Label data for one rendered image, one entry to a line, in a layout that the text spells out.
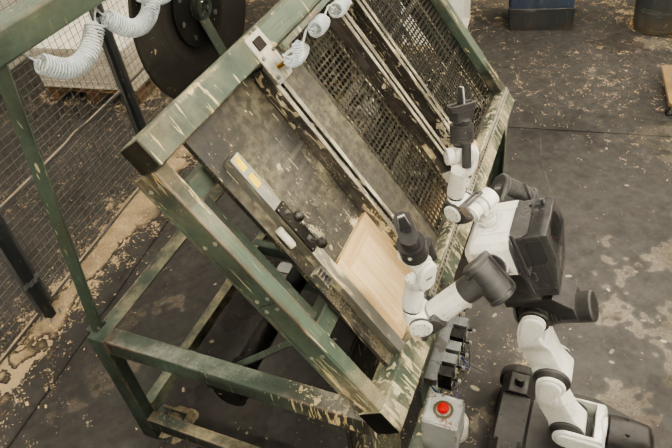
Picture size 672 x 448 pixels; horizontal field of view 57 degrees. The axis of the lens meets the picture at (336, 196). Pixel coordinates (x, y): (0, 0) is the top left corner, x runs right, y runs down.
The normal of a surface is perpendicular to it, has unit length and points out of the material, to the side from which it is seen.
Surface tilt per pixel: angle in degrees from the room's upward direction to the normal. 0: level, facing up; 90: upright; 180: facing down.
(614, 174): 0
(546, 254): 90
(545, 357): 90
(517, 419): 0
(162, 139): 56
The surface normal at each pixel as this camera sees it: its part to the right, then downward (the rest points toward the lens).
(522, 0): -0.19, 0.65
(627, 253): -0.11, -0.77
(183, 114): 0.70, -0.29
